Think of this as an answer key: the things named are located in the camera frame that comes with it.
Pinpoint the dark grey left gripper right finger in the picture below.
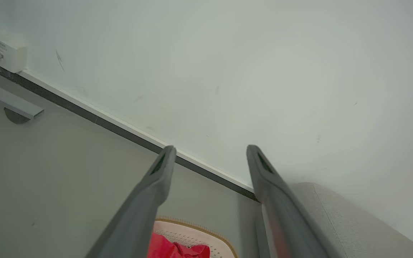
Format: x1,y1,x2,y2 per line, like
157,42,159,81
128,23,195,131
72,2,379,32
246,144,331,258

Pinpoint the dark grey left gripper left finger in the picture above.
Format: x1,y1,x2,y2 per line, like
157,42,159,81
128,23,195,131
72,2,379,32
85,145,177,258

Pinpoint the red garment with white trim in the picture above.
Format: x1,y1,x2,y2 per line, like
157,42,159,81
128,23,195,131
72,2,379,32
147,232,211,258

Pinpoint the cream perforated laundry basket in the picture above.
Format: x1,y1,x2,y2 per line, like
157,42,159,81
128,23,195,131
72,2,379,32
153,216,238,258

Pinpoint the light grey fabric sofa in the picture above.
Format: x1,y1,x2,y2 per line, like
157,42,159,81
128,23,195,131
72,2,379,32
255,182,413,258

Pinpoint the black round foot pad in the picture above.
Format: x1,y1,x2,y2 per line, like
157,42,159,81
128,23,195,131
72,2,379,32
4,107,32,125

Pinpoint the grey metal frame with foot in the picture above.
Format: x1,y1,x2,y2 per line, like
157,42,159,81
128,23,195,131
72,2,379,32
0,0,44,120

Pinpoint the white wall socket box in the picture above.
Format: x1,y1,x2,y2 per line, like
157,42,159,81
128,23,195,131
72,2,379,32
0,30,27,74

